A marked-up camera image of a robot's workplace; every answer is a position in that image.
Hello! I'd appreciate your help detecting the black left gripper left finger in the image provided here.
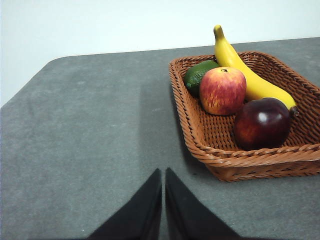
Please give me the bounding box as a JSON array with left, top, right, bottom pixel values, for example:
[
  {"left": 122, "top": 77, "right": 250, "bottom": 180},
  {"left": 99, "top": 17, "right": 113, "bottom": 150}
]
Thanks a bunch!
[{"left": 87, "top": 168, "right": 163, "bottom": 240}]

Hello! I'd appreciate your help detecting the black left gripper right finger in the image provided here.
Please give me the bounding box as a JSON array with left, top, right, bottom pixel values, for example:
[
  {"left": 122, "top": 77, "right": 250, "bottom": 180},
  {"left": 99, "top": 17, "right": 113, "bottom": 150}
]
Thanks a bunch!
[{"left": 164, "top": 167, "right": 242, "bottom": 240}]

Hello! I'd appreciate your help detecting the dark red plum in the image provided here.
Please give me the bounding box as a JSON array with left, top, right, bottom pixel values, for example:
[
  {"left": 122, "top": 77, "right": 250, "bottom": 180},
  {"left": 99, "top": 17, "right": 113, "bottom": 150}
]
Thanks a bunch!
[{"left": 233, "top": 97, "right": 293, "bottom": 152}]

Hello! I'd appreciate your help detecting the brown wicker basket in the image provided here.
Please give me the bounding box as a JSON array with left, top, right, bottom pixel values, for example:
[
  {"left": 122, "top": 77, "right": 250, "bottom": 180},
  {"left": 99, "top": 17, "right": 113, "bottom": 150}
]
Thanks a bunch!
[{"left": 168, "top": 51, "right": 320, "bottom": 183}]

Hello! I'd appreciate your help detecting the red yellow apple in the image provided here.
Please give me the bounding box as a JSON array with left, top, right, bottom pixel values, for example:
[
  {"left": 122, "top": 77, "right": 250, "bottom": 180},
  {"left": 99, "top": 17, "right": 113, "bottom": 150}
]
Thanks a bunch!
[{"left": 199, "top": 66, "right": 248, "bottom": 116}]

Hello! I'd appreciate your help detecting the yellow banana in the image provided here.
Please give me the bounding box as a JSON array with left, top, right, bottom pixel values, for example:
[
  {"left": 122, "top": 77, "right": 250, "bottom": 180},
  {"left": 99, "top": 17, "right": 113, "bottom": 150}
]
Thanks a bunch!
[{"left": 213, "top": 24, "right": 300, "bottom": 117}]

